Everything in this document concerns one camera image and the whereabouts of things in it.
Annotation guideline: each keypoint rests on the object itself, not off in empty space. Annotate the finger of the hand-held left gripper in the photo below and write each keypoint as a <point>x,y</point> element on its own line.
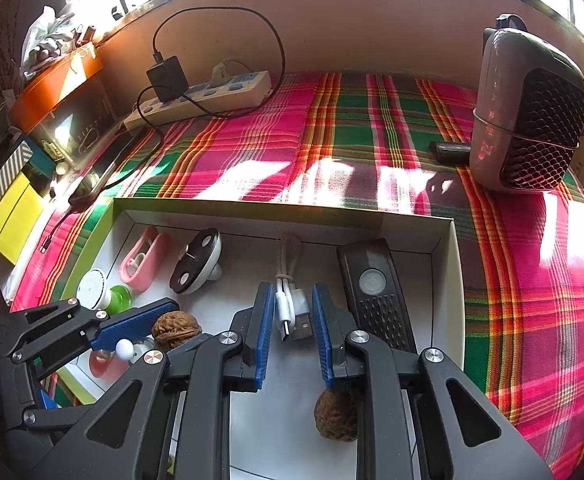
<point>132,325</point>
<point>62,417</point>

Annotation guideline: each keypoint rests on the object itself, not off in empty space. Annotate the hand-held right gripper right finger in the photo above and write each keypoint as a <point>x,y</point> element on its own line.
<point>322,340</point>

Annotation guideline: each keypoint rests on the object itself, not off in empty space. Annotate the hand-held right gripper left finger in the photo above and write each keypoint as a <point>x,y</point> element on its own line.
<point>264,340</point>

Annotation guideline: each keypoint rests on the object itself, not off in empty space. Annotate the green spool with white top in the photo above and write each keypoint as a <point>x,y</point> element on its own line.
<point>104,292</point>

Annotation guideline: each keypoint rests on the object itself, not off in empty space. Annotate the brown walnut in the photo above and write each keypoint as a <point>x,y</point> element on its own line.
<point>176,330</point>
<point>336,417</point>

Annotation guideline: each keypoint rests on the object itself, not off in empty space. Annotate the black flashlight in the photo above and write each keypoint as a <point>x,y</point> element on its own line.
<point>377,290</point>

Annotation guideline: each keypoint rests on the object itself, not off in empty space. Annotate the black and white round device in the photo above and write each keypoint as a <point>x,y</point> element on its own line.
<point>197,262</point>

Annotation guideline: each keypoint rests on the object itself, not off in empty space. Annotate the green and white cardboard box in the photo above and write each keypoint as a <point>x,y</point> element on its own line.
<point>252,240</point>

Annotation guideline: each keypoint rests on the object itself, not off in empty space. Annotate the black phone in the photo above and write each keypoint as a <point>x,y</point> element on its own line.
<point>99,170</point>

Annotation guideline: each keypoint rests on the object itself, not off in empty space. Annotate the yellow box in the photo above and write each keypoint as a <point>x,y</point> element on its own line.
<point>12,215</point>

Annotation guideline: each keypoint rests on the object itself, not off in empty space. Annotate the striped green box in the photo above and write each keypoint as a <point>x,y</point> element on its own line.
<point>2,175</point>

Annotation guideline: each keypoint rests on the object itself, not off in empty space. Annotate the dark glossy box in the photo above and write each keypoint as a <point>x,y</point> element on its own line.
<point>72,125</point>

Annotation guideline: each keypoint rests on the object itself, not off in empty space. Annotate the small black device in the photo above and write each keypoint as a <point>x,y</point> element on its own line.
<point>449,152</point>

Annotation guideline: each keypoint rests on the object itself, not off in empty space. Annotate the white power strip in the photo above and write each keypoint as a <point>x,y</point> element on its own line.
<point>202,92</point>

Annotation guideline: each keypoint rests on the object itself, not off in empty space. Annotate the black charger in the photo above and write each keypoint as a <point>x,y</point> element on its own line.
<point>168,79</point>

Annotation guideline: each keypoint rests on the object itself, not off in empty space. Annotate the orange box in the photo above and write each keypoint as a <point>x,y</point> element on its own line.
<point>54,87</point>

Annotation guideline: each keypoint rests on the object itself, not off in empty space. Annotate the white plug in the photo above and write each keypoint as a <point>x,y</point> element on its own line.
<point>222,72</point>

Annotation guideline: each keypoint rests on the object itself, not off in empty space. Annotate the crumpled plastic bag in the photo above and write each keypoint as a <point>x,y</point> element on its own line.
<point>47,35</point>

